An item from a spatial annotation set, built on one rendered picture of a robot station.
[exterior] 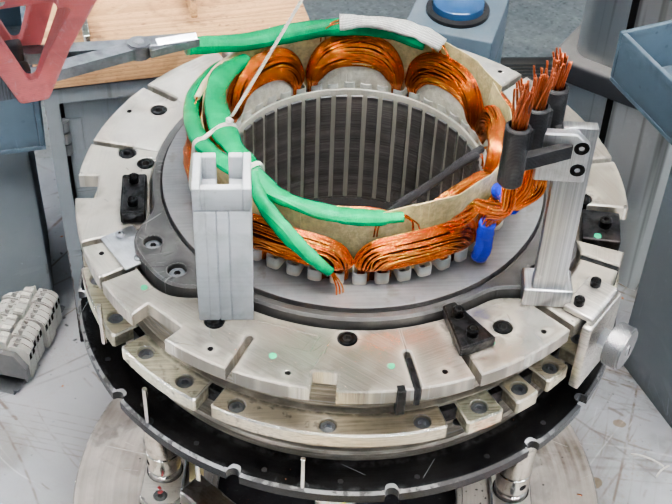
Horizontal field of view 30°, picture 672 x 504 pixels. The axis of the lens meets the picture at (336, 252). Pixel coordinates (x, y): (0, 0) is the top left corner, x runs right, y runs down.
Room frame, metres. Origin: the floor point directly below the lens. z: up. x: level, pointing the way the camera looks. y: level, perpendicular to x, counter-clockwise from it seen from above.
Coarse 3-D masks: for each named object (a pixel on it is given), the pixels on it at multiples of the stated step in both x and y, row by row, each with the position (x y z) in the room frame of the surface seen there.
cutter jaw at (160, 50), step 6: (180, 42) 0.52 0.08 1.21; (186, 42) 0.52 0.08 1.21; (192, 42) 0.52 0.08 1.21; (198, 42) 0.53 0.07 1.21; (150, 48) 0.52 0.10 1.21; (156, 48) 0.52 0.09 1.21; (162, 48) 0.52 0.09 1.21; (168, 48) 0.52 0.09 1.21; (174, 48) 0.52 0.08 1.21; (180, 48) 0.52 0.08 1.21; (186, 48) 0.52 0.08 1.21; (150, 54) 0.51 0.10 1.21; (156, 54) 0.51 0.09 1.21; (162, 54) 0.52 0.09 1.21
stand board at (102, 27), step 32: (128, 0) 0.80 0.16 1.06; (160, 0) 0.80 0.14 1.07; (224, 0) 0.80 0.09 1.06; (256, 0) 0.80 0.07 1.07; (288, 0) 0.81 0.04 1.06; (96, 32) 0.75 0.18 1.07; (128, 32) 0.75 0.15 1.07; (160, 32) 0.76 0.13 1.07; (224, 32) 0.76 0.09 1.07; (128, 64) 0.73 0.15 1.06; (160, 64) 0.73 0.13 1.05
